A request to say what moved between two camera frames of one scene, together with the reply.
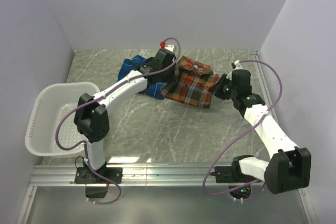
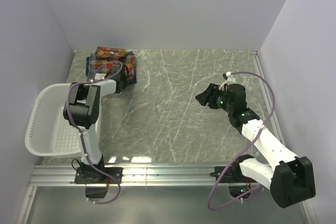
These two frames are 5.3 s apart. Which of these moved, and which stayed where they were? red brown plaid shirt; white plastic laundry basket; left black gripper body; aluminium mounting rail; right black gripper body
Moved: left black gripper body; red brown plaid shirt; right black gripper body
Stayed: white plastic laundry basket; aluminium mounting rail
